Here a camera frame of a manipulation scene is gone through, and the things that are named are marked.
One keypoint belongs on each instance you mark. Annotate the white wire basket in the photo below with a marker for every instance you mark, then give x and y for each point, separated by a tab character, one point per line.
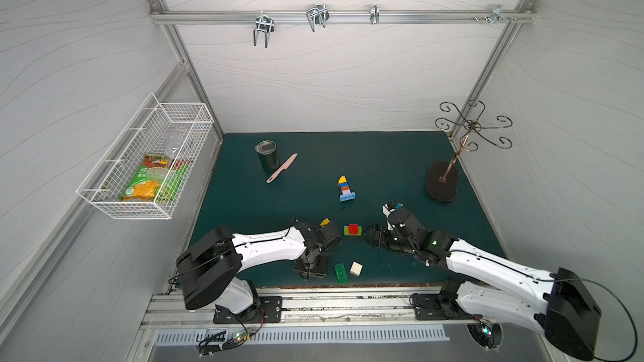
175	129

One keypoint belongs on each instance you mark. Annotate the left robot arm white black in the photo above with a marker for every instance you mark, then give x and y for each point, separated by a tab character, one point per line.
207	271

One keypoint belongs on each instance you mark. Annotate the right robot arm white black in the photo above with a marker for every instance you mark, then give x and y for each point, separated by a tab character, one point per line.
555	305

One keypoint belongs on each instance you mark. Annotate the lime green long lego brick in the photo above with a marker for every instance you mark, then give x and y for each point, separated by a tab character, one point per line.
346	231

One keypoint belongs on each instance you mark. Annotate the light blue lego base plate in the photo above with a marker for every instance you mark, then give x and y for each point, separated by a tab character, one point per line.
347	197

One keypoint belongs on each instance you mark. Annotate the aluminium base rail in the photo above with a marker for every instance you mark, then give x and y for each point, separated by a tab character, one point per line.
302	307

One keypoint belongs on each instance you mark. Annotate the black metal jewelry stand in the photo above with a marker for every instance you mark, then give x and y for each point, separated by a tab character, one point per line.
443	177

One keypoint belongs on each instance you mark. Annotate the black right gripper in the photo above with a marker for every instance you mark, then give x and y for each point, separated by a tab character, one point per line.
385	236

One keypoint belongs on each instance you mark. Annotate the cream lego brick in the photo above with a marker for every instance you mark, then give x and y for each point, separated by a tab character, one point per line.
356	269

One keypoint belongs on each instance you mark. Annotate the dark green long lego brick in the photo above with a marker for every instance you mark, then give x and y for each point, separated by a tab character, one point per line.
341	274

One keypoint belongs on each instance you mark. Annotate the metal hook clip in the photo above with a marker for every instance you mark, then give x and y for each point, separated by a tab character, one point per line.
317	16
374	14
496	16
264	26

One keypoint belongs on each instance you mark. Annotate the dark green metal tumbler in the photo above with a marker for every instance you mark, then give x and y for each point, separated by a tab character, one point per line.
267	151

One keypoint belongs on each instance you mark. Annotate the aluminium crossbar rail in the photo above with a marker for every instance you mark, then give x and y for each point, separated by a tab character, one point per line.
348	17

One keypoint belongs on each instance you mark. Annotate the green snack bag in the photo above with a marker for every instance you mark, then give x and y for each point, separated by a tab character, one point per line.
158	178

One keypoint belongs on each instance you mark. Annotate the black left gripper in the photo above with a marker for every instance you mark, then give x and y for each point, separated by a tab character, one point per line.
312	264

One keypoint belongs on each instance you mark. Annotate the pink plastic knife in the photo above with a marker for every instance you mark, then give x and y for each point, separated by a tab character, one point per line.
281	168

